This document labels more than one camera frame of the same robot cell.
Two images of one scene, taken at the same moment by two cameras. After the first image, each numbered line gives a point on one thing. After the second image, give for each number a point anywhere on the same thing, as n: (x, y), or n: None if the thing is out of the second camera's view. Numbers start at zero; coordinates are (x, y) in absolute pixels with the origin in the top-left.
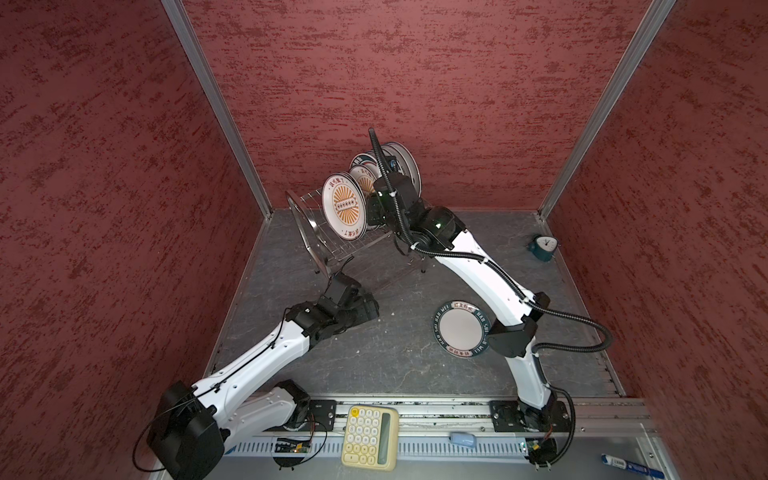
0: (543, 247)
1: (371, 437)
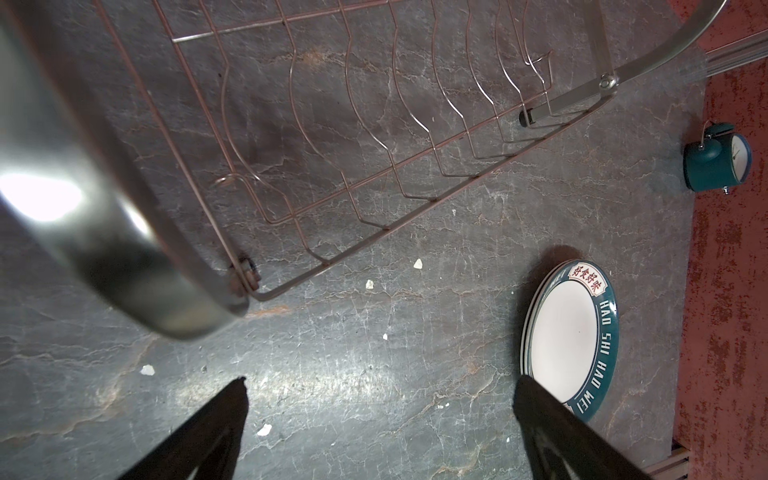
0: (720, 158)
1: None
